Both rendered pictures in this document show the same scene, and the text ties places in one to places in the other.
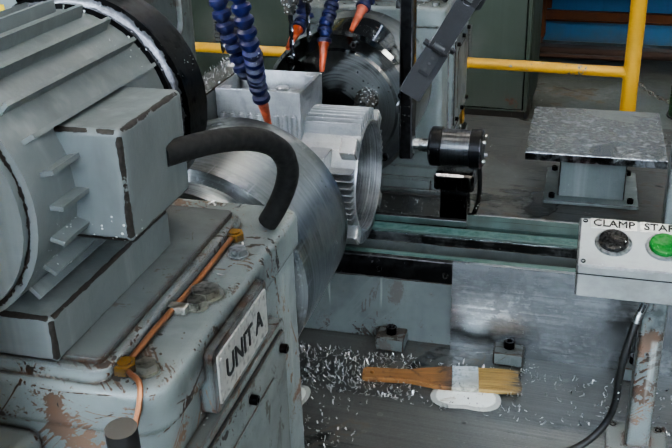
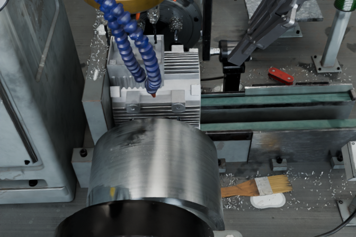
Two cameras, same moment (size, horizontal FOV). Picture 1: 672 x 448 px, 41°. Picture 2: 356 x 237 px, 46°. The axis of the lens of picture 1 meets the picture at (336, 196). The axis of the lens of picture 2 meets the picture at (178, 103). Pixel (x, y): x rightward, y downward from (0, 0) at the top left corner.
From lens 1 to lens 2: 59 cm
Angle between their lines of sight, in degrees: 27
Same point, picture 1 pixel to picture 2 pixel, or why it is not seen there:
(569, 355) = (308, 159)
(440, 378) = (252, 189)
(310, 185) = (208, 160)
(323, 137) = (177, 82)
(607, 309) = (330, 141)
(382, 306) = not seen: hidden behind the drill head
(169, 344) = not seen: outside the picture
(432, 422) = (258, 220)
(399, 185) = not seen: hidden behind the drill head
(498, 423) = (288, 213)
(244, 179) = (186, 190)
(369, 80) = (176, 12)
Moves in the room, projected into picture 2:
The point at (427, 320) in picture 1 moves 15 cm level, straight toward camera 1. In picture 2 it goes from (236, 154) to (253, 204)
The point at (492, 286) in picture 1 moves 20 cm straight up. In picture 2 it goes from (273, 139) to (286, 83)
